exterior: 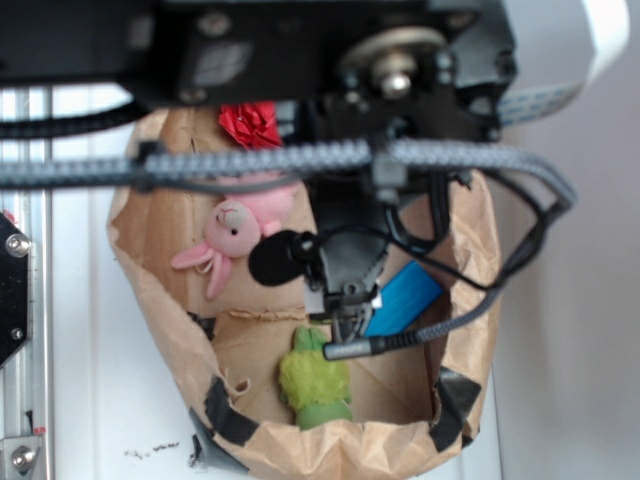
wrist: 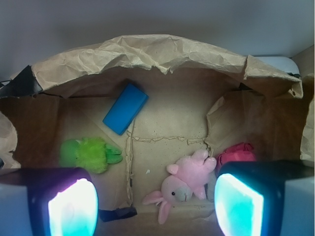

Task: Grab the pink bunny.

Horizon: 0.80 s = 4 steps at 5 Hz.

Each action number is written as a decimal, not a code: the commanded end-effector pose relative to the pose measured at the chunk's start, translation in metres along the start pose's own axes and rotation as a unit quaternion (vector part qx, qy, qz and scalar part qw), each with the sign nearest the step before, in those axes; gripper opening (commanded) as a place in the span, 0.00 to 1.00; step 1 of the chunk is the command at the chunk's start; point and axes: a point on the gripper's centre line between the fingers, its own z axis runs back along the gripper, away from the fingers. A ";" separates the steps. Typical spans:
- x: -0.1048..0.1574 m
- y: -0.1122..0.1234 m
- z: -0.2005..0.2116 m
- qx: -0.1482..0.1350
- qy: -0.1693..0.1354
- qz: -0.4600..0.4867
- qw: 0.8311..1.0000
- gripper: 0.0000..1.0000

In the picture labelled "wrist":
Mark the green plush toy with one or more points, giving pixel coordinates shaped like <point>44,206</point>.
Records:
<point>91,154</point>

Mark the pink plush bunny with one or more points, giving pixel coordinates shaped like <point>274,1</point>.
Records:
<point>187,177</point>

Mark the red plush toy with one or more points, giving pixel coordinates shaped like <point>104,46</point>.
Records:
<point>238,152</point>

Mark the brown paper bag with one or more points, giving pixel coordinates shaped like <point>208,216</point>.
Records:
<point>200,96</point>

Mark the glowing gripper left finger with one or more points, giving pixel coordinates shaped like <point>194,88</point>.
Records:
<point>47,202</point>

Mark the blue rectangular block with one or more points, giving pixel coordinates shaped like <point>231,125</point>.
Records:
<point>125,109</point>

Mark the black tape strip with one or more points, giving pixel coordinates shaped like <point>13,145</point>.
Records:
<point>117,214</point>

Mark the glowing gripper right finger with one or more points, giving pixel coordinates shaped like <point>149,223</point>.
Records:
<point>274,198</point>

